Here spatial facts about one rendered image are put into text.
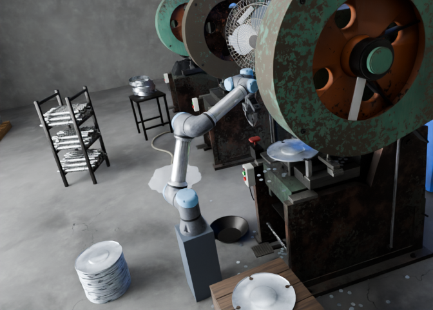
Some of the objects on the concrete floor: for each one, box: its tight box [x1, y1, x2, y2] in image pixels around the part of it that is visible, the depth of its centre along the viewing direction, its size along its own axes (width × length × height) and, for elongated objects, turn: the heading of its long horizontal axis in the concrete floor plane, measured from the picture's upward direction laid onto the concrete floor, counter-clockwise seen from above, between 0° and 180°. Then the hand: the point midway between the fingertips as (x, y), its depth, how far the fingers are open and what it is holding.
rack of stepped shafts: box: [34, 86, 110, 187], centre depth 370 cm, size 43×46×95 cm
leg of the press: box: [283, 124, 433, 298], centre depth 192 cm, size 92×12×90 cm, turn 123°
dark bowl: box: [210, 215, 249, 244], centre depth 259 cm, size 30×30×7 cm
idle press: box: [155, 0, 225, 116], centre depth 515 cm, size 153×99×174 cm, turn 126°
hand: (253, 124), depth 222 cm, fingers closed
